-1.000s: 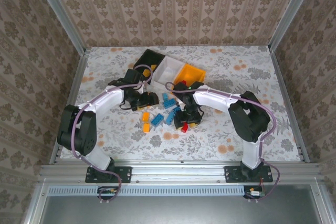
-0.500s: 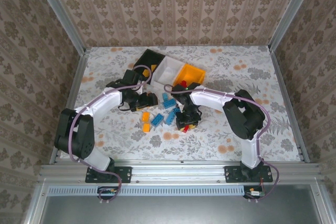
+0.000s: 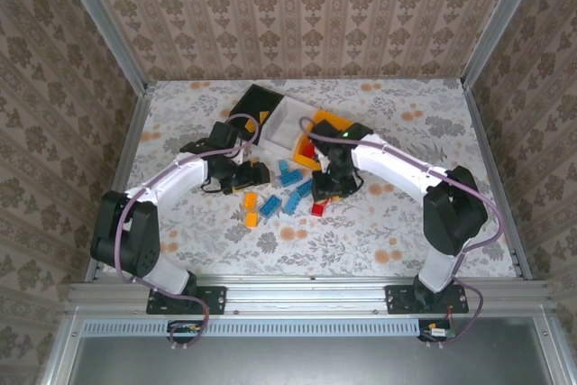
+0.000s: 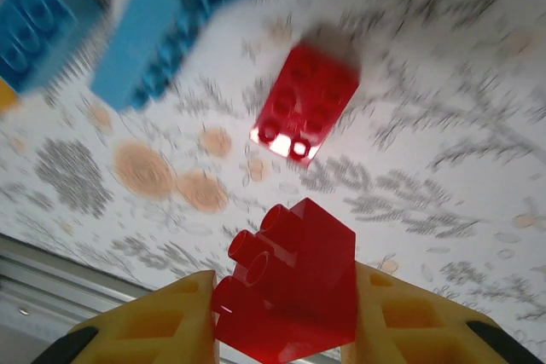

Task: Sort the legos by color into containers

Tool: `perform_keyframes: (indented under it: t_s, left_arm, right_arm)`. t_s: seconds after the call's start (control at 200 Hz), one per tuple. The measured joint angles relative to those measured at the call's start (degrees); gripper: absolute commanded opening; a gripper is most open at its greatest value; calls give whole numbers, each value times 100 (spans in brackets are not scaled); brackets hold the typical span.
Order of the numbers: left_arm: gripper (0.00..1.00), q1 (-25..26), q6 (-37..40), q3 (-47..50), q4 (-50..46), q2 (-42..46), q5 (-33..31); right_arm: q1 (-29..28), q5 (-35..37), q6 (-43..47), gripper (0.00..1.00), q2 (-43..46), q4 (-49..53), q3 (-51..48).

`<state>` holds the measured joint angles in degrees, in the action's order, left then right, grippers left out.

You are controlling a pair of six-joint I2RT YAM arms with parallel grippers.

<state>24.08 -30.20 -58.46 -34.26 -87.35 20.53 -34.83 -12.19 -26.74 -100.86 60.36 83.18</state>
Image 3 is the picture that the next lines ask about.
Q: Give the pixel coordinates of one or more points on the red lego brick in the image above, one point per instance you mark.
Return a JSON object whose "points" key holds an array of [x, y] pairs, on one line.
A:
{"points": [[308, 151], [319, 209]]}

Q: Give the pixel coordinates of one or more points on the blue lego brick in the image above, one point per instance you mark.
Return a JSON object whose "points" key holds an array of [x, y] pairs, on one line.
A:
{"points": [[270, 206], [305, 188], [284, 165], [291, 177], [293, 203]]}

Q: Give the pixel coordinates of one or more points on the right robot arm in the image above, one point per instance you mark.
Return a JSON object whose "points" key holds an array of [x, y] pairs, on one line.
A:
{"points": [[396, 164]]}

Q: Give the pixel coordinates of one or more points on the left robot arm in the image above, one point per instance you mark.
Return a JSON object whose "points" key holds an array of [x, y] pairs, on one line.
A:
{"points": [[176, 177]]}

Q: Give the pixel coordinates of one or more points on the white plastic bin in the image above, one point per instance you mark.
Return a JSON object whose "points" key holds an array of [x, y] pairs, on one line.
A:
{"points": [[281, 132]]}

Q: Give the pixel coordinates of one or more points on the floral tablecloth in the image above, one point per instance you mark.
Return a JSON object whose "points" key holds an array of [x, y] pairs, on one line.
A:
{"points": [[315, 245]]}

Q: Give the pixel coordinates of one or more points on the yellow plastic bin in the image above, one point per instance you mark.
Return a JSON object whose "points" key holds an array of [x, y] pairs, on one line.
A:
{"points": [[326, 116]]}

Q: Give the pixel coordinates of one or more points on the black plastic bin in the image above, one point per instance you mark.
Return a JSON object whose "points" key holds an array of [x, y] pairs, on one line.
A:
{"points": [[259, 101]]}

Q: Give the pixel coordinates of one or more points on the aluminium front beam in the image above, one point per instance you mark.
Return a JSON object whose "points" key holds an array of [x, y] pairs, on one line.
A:
{"points": [[306, 295]]}

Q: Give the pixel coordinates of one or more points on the small green circuit board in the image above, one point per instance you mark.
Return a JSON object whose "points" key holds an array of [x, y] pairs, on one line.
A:
{"points": [[437, 332], [182, 330]]}

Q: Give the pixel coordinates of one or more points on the grey metal panel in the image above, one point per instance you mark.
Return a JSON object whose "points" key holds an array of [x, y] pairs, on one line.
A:
{"points": [[293, 362]]}

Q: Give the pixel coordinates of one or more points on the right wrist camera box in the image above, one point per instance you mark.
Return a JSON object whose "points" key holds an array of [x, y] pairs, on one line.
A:
{"points": [[326, 163]]}

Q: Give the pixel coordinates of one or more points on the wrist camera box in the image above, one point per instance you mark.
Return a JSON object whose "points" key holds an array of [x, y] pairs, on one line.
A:
{"points": [[326, 163], [241, 174]]}

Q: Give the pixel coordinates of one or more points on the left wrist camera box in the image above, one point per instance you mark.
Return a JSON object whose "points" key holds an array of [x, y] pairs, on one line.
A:
{"points": [[241, 174]]}

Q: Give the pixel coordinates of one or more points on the aluminium side rail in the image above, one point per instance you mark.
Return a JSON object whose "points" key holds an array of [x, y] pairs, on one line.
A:
{"points": [[498, 177], [119, 186]]}

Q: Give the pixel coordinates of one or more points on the aluminium frame post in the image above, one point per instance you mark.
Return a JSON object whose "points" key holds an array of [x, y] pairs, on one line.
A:
{"points": [[500, 20], [103, 24]]}

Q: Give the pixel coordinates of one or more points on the aluminium lower rail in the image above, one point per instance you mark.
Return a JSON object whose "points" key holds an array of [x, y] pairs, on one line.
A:
{"points": [[61, 353], [556, 353]]}

